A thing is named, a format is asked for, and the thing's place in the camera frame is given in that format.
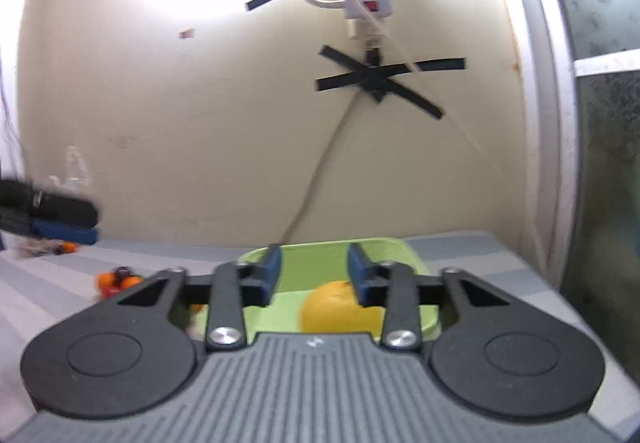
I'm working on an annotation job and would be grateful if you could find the striped blue white tablecloth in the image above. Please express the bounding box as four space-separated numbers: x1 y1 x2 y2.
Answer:
1 233 639 442

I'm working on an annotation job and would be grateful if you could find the black tape cross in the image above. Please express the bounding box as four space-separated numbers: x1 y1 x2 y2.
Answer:
316 46 445 120

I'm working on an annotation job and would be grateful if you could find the large yellow lemon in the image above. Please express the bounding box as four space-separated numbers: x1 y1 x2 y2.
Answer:
298 281 383 338

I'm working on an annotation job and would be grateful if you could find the green plastic basket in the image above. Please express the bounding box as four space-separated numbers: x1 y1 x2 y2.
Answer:
192 236 442 343

